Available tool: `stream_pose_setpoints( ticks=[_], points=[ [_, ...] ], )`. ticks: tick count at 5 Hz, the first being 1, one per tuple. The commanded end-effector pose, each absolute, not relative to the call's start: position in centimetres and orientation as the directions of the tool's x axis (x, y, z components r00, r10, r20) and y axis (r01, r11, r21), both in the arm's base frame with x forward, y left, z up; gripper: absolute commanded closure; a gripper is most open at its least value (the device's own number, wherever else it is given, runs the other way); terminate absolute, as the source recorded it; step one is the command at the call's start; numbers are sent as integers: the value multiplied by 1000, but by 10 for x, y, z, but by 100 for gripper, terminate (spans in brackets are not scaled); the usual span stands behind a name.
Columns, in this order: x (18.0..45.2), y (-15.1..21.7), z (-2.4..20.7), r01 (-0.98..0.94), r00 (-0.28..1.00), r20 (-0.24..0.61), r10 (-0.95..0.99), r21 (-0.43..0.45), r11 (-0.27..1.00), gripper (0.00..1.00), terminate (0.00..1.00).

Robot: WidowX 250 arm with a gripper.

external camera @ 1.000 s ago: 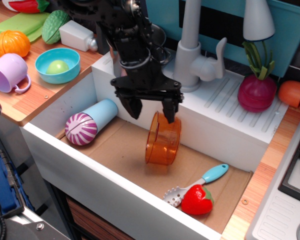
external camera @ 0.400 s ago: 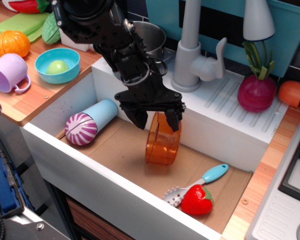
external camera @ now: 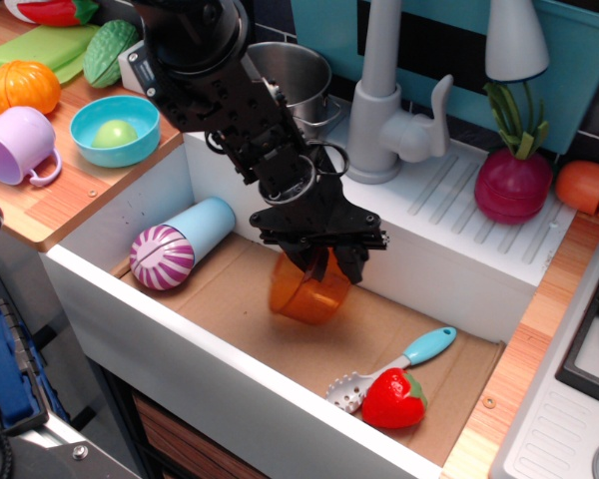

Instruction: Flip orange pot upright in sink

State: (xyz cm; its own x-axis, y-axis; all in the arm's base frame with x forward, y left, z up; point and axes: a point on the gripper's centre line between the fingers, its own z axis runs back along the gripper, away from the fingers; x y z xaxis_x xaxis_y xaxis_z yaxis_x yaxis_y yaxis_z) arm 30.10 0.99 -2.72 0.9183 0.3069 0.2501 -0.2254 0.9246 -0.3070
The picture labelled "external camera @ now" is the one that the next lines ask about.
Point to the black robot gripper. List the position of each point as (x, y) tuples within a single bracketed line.
[(307, 213)]

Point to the transparent orange toy pot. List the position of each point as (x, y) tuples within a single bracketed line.
[(309, 301)]

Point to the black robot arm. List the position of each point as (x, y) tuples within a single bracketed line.
[(196, 70)]

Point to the brown cardboard sink liner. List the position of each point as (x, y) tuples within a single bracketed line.
[(228, 296)]

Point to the white toy sink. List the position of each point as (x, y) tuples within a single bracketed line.
[(212, 353)]

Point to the stainless steel pot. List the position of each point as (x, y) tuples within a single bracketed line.
[(304, 76)]

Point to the light blue plastic cup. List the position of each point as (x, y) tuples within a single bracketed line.
[(204, 225)]

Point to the grey toy faucet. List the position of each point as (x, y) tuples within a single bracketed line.
[(381, 135)]

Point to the red toy strawberry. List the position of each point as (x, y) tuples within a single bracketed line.
[(395, 400)]

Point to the purple striped toy onion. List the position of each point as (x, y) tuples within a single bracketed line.
[(161, 258)]

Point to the magenta toy beet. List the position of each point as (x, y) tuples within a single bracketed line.
[(513, 183)]

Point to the teal backsplash panel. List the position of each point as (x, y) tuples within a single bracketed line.
[(426, 40)]

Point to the green toy ball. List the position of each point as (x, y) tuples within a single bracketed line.
[(114, 134)]

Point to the white salt shaker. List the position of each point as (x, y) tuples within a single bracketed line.
[(130, 65)]

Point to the orange toy carrot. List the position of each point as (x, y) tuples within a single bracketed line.
[(577, 186)]

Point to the white cone lamp shade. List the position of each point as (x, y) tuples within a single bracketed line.
[(515, 48)]

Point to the teal plastic bowl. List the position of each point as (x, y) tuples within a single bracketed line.
[(139, 112)]

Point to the toy stove top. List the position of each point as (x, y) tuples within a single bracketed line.
[(555, 433)]

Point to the green toy bitter gourd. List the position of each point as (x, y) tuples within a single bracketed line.
[(100, 64)]

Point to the lilac plastic mug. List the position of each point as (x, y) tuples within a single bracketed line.
[(27, 148)]

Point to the blue box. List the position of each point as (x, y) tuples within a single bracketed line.
[(27, 397)]

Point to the green cutting board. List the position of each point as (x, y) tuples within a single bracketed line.
[(61, 49)]

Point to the orange toy pumpkin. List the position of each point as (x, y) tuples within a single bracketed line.
[(29, 84)]

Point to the red toy pepper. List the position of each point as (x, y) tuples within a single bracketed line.
[(56, 13)]

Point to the blue handled slotted spoon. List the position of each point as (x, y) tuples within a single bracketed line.
[(347, 393)]

